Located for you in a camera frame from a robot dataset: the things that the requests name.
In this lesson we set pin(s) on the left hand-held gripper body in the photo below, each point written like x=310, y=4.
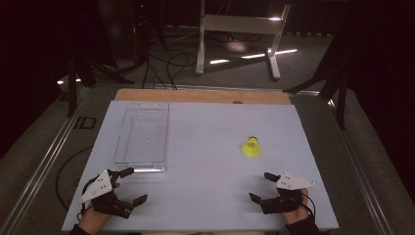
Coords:
x=99, y=186

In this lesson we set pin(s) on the clear plastic container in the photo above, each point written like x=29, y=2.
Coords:
x=143, y=137

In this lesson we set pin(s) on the person's left hand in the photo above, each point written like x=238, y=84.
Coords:
x=94, y=221

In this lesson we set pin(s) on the metal floor rail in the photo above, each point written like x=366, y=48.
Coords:
x=42, y=166
x=365, y=182

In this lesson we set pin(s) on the yellow shuttlecock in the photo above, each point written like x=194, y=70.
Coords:
x=251, y=148

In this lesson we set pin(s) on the black stand legs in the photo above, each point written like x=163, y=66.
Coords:
x=336, y=81

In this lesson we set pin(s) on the person's right hand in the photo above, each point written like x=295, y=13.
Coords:
x=296, y=216

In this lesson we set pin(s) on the white metal stand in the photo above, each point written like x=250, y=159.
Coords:
x=238, y=24

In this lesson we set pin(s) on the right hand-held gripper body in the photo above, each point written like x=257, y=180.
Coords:
x=287, y=199

